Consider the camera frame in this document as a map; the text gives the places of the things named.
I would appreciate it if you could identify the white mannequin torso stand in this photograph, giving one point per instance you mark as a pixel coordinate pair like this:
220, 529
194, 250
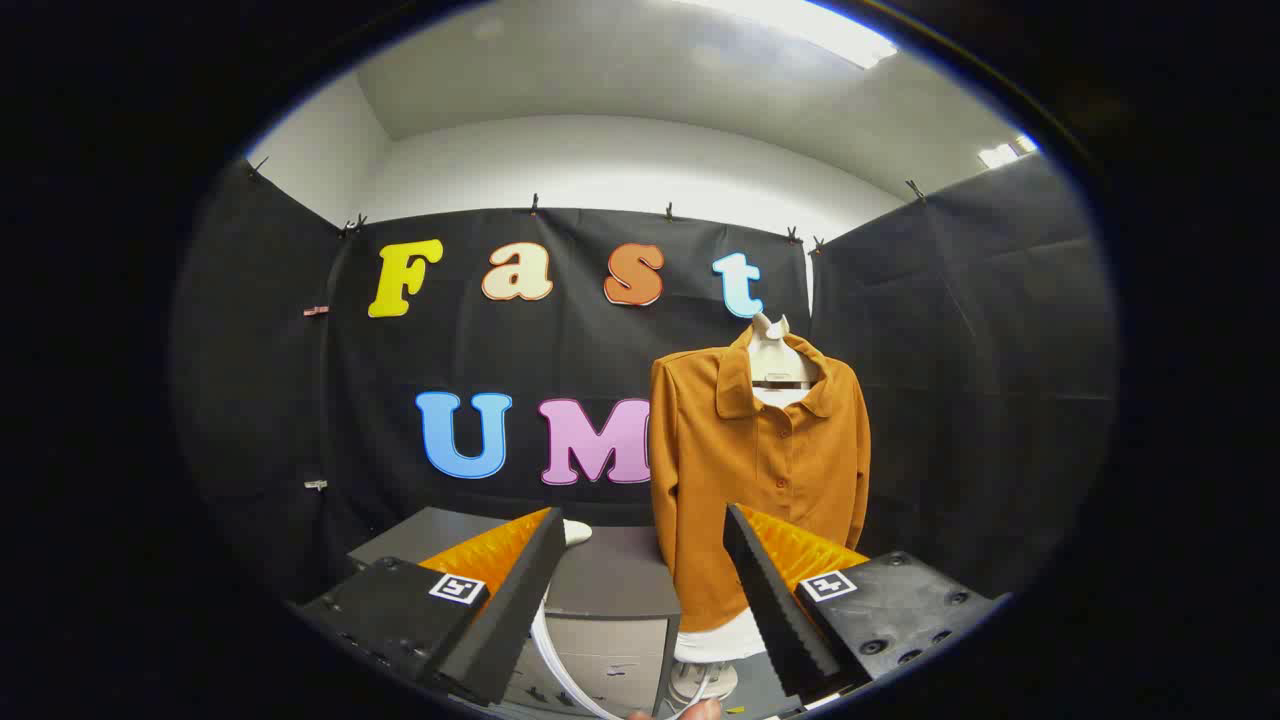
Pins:
775, 355

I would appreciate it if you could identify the black backdrop cloth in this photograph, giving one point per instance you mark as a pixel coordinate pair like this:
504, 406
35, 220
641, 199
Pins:
560, 360

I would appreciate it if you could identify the orange button-up shirt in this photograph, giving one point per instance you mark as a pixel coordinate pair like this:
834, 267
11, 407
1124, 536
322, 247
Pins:
720, 470

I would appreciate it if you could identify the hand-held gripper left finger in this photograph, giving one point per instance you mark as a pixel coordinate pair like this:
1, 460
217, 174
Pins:
510, 600

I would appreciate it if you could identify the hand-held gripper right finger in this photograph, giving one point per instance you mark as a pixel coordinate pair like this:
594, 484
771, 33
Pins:
775, 610

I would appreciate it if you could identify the grey cabinet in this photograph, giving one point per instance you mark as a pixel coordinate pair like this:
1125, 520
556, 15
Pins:
610, 580

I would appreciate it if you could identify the white garment steamer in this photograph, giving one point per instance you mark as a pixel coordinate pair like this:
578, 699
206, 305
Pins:
577, 532

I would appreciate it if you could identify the long ceiling light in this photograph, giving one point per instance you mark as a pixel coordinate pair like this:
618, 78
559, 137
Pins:
790, 28

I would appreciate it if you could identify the small ceiling light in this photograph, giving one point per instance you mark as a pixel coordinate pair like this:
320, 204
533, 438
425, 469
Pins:
1003, 153

